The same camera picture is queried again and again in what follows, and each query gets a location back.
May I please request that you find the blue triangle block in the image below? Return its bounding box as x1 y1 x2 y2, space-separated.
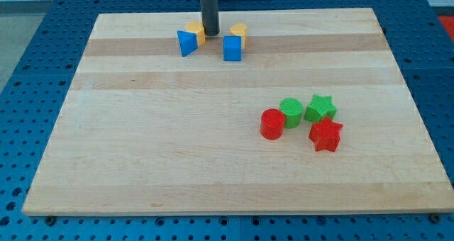
177 30 198 57

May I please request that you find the yellow hexagon block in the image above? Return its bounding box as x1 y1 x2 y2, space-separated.
185 21 206 46

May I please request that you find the red cylinder block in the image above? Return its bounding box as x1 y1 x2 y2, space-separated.
260 108 285 140

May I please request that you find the light wooden board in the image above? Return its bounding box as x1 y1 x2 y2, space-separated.
23 8 453 216

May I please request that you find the green cylinder block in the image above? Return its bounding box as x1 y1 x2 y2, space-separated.
279 98 304 129

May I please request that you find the blue cube block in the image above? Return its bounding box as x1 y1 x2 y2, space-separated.
223 35 242 61

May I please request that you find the yellow heart block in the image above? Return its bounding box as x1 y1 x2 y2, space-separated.
229 23 248 50

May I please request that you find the green star block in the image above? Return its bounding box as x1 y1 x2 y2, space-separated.
304 94 337 123

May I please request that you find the red star block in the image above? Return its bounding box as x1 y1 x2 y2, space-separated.
309 116 343 152

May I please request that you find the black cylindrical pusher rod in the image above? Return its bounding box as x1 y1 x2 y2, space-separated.
200 0 220 36

